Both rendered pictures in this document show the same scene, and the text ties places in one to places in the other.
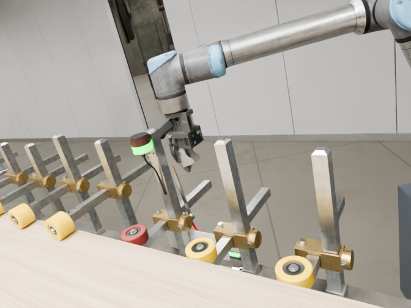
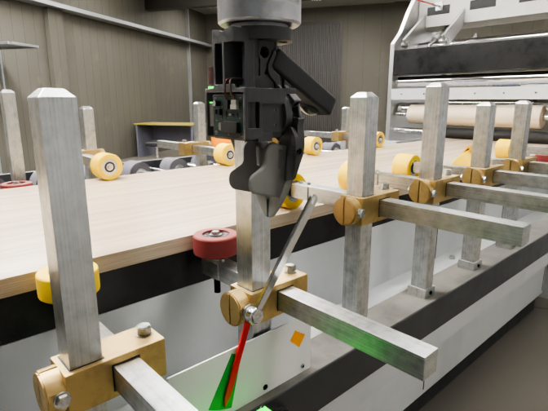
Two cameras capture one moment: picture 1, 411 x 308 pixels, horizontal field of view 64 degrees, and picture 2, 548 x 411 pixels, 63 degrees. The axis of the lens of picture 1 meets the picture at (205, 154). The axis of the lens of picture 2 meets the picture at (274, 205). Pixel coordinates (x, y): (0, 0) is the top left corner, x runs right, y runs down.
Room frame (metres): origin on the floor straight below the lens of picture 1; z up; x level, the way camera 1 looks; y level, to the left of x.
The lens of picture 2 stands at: (1.09, -0.45, 1.13)
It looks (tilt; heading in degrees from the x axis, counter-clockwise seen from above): 13 degrees down; 100
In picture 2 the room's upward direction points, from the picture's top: straight up
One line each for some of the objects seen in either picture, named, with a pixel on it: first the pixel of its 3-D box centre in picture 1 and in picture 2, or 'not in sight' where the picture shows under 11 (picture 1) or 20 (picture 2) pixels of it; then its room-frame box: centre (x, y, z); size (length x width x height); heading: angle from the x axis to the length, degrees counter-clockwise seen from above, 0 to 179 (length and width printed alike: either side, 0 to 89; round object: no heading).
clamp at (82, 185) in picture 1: (75, 184); (434, 187); (1.28, 0.56, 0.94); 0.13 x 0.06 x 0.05; 52
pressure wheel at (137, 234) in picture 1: (138, 245); (216, 262); (0.87, 0.27, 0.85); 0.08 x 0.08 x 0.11
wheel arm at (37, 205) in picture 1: (75, 182); (444, 187); (1.31, 0.56, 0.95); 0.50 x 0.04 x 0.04; 142
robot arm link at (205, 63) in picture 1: (203, 63); not in sight; (0.99, -0.06, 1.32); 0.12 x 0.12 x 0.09; 85
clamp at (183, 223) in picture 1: (172, 221); (263, 295); (0.98, 0.17, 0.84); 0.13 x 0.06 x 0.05; 52
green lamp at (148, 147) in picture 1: (142, 146); not in sight; (0.93, 0.18, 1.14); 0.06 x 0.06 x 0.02
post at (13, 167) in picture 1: (23, 186); (513, 183); (1.58, 0.94, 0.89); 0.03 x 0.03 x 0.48; 52
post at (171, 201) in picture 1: (170, 197); (253, 240); (0.96, 0.15, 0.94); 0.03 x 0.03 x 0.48; 52
